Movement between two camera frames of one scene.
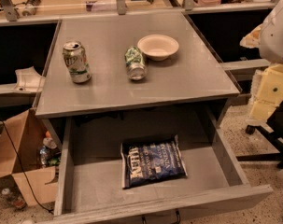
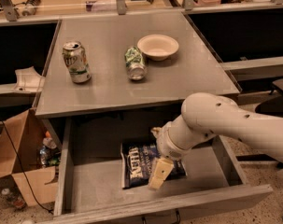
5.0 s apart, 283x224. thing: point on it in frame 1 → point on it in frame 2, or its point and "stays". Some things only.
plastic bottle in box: (49, 154) stays
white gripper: (277, 38) → (166, 146)
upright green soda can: (77, 62) stays
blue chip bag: (152, 160) stays
